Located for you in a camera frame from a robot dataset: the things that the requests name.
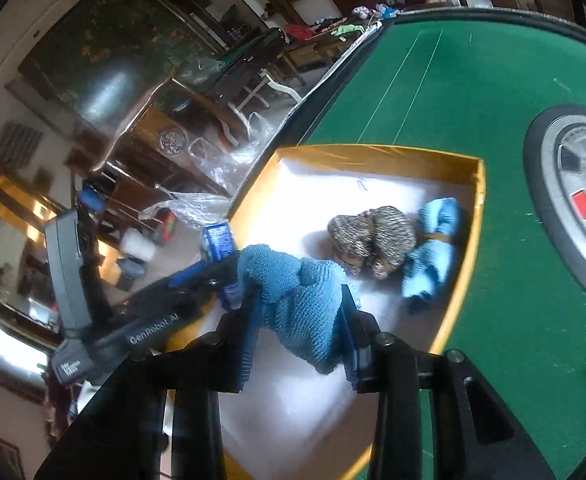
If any carved wooden chair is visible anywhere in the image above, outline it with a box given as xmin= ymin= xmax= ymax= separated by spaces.
xmin=110 ymin=80 xmax=254 ymax=196

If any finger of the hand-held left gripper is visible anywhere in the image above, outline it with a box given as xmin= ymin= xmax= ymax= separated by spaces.
xmin=200 ymin=222 xmax=238 ymax=265
xmin=214 ymin=280 xmax=244 ymax=313

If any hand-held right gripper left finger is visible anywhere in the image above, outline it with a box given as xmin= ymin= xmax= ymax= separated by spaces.
xmin=35 ymin=282 xmax=264 ymax=480

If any yellow cardboard box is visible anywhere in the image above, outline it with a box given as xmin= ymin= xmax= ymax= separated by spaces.
xmin=163 ymin=144 xmax=487 ymax=480

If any light blue cloth bundle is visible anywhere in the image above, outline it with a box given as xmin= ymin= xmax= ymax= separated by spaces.
xmin=401 ymin=197 xmax=464 ymax=313

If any large dark painting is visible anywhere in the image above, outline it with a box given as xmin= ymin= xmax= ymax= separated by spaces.
xmin=18 ymin=0 xmax=224 ymax=136

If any blue container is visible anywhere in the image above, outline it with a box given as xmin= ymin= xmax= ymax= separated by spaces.
xmin=80 ymin=187 xmax=106 ymax=212

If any white roll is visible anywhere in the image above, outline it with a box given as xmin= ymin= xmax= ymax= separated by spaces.
xmin=120 ymin=232 xmax=156 ymax=262

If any round table centre panel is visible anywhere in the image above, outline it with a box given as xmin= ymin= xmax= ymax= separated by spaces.
xmin=523 ymin=105 xmax=586 ymax=311

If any white chair frame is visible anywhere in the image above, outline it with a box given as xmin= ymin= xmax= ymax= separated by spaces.
xmin=228 ymin=72 xmax=302 ymax=136

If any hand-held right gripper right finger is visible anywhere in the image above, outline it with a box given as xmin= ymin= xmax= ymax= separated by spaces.
xmin=339 ymin=284 xmax=556 ymax=480

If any blue knitted towel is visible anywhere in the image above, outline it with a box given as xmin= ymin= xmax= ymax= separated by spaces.
xmin=238 ymin=244 xmax=361 ymax=375

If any grey knitted sock pair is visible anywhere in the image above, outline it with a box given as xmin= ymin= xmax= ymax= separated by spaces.
xmin=327 ymin=205 xmax=418 ymax=280

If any folded green table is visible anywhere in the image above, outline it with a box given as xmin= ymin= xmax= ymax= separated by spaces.
xmin=208 ymin=27 xmax=286 ymax=101

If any wall vent grille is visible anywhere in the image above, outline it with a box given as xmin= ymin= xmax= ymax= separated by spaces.
xmin=0 ymin=122 xmax=44 ymax=166

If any clear plastic bag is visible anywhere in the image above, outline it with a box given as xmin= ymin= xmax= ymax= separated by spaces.
xmin=188 ymin=112 xmax=274 ymax=191
xmin=140 ymin=187 xmax=231 ymax=226

